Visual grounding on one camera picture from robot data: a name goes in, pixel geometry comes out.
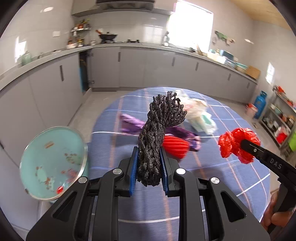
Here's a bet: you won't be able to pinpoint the red plastic bag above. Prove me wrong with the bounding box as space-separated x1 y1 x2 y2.
218 128 261 164

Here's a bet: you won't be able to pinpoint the black foam fruit net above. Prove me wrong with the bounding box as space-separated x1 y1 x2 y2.
137 91 187 187

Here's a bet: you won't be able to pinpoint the grey kitchen cabinets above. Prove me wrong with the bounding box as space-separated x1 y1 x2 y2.
1 44 257 166

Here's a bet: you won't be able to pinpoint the person's right hand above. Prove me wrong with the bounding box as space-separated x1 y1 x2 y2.
260 190 295 230

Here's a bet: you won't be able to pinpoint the metal storage shelf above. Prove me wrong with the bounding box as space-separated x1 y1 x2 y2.
259 85 295 161

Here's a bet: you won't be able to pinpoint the teal enamel basin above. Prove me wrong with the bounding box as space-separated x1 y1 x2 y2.
20 126 88 201

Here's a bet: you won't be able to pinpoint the white plastic bucket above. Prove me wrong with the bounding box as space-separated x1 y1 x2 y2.
245 103 258 118

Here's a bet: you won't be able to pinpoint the blue checked tablecloth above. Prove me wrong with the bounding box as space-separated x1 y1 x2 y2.
87 86 271 241

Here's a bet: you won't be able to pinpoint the blue gas cylinder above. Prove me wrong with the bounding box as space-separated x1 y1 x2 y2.
254 91 267 119

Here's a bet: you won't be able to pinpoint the red foam fruit net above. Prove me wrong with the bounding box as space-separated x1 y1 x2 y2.
162 136 190 159

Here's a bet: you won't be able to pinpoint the white green tissue pack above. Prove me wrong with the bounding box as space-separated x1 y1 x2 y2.
188 111 218 135

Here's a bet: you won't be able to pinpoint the purple foil wrapper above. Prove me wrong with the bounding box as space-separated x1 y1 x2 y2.
119 113 201 152

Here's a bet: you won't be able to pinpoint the wooden cutting board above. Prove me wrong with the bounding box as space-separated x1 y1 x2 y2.
245 65 261 80

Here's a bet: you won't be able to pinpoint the clear crumpled plastic bag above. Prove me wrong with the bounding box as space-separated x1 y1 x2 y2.
180 96 208 120

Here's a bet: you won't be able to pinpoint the corner spice rack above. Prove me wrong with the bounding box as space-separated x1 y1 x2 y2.
66 19 91 49

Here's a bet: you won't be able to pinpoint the black wok on stove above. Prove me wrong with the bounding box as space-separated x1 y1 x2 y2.
95 30 117 44

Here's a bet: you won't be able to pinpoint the range hood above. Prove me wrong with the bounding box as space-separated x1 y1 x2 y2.
71 0 177 16

